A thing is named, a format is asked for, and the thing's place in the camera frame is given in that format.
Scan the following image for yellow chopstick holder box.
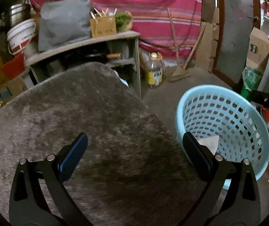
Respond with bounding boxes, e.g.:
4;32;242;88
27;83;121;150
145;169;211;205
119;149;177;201
89;8;117;38

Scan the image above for steel pot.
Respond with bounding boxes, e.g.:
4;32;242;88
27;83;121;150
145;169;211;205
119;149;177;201
8;3;31;27

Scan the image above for cardboard box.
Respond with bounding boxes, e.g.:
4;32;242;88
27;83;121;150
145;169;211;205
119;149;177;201
0;76;28;100

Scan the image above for grey fuzzy table mat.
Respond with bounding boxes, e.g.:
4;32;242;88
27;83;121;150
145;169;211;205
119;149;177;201
0;63;220;225

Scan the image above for pink striped cloth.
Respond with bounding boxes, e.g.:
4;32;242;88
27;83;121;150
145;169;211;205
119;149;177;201
30;0;202;59

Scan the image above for grey low cabinet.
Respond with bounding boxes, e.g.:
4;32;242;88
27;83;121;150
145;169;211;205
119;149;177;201
25;31;142;98

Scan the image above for red plastic basket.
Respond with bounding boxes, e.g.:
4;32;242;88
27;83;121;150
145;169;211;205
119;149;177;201
1;53;25;80

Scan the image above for light blue plastic basket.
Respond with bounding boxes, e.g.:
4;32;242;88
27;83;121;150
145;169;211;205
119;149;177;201
175;85;269;179

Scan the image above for white tissue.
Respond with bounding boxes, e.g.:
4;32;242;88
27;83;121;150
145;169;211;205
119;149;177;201
197;135;219;155

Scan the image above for straw broom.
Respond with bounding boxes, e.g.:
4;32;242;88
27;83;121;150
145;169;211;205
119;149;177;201
167;7;205;82

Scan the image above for white plastic bucket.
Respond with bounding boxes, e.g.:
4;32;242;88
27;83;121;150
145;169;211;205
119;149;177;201
7;19;37;55

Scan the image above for plastic oil bottle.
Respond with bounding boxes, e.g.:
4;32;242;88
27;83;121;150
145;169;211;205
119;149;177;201
145;52;164;87

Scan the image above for grey fabric cushion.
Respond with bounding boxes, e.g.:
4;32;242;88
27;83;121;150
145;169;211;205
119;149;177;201
38;0;93;52

